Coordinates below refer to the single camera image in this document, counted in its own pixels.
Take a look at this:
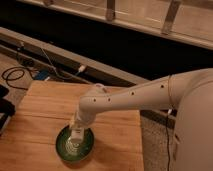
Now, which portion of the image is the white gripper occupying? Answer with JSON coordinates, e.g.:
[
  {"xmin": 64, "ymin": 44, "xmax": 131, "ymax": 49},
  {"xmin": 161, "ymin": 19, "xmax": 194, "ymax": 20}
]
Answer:
[{"xmin": 69, "ymin": 112, "xmax": 95, "ymax": 135}]

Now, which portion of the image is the small white bottle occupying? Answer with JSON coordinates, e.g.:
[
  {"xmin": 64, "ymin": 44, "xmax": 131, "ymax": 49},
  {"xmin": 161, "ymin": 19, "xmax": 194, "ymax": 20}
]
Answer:
[{"xmin": 71, "ymin": 128, "xmax": 84, "ymax": 143}]

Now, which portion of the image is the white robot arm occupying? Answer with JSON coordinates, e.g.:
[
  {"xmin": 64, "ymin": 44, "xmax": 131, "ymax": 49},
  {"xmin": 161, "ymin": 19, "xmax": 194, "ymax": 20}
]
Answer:
[{"xmin": 70, "ymin": 68, "xmax": 213, "ymax": 171}]

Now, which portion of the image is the green ceramic bowl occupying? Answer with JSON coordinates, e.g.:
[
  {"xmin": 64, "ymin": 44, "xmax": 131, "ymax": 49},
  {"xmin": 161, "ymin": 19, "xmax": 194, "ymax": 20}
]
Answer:
[{"xmin": 55, "ymin": 126, "xmax": 94, "ymax": 163}]

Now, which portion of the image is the blue box on floor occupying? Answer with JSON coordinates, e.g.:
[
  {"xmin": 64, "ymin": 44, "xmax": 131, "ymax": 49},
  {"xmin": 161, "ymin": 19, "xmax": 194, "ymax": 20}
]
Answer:
[{"xmin": 34, "ymin": 70, "xmax": 49, "ymax": 80}]

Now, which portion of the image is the black object at left edge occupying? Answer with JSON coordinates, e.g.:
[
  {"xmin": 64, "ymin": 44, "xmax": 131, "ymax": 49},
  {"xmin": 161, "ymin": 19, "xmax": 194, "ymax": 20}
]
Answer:
[{"xmin": 0, "ymin": 84, "xmax": 15, "ymax": 136}]

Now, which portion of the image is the white cable with plug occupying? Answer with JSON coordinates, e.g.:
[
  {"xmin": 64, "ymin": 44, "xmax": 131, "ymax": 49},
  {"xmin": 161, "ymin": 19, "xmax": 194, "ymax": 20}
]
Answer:
[{"xmin": 39, "ymin": 46, "xmax": 88, "ymax": 81}]

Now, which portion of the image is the black cable at right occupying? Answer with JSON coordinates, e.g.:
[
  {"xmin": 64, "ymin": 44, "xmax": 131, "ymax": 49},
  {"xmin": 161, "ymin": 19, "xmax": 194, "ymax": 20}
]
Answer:
[{"xmin": 165, "ymin": 108, "xmax": 175, "ymax": 171}]

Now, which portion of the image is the wooden rail frame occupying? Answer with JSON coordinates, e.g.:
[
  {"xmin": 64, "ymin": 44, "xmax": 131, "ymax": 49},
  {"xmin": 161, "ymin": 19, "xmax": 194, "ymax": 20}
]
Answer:
[{"xmin": 18, "ymin": 0, "xmax": 213, "ymax": 50}]

